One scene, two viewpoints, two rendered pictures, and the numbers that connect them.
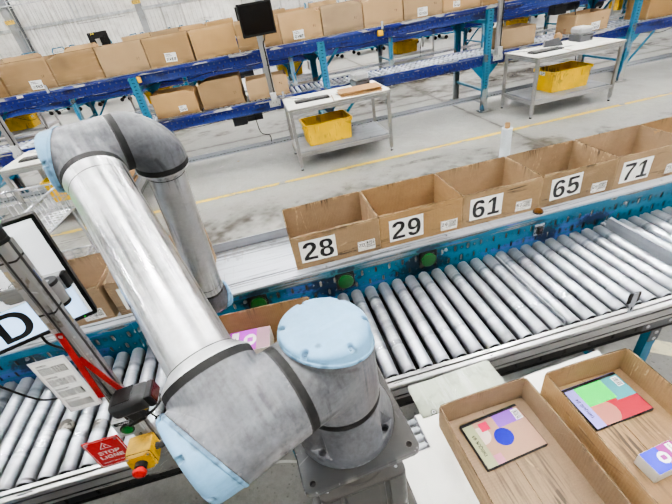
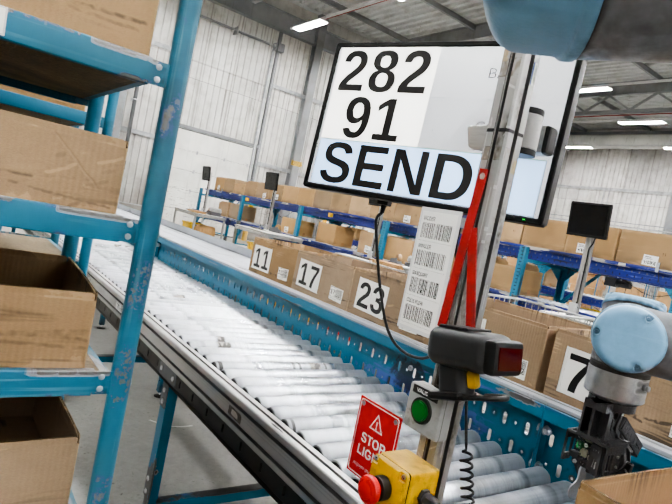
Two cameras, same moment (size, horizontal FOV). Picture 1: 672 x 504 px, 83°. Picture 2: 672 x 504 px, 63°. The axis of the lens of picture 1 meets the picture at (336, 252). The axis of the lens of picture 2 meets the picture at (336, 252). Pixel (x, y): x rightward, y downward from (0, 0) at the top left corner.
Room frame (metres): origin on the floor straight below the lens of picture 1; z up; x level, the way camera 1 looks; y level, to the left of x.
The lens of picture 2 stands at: (0.14, 0.06, 1.19)
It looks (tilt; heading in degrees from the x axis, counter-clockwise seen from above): 3 degrees down; 61
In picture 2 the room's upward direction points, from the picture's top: 12 degrees clockwise
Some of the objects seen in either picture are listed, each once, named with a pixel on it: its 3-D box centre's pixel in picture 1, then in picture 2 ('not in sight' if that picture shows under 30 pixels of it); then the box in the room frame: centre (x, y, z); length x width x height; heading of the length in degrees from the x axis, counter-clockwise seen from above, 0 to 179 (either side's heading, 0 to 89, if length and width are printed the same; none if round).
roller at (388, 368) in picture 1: (371, 330); not in sight; (1.08, -0.09, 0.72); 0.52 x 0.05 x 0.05; 7
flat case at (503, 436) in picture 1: (501, 435); not in sight; (0.56, -0.37, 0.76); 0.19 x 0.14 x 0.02; 102
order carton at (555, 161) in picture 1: (556, 172); not in sight; (1.68, -1.15, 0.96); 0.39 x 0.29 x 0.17; 97
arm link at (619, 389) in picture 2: not in sight; (617, 385); (0.99, 0.59, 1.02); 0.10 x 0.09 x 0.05; 97
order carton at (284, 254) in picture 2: not in sight; (298, 265); (1.23, 2.33, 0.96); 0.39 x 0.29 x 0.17; 98
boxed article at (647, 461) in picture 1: (661, 461); not in sight; (0.42, -0.72, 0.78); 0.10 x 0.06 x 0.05; 103
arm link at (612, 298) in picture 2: not in sight; (628, 333); (0.99, 0.59, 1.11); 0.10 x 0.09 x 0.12; 32
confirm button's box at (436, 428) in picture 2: (128, 424); (427, 410); (0.68, 0.66, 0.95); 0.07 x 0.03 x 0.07; 97
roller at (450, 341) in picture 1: (432, 313); not in sight; (1.11, -0.35, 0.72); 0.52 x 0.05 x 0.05; 7
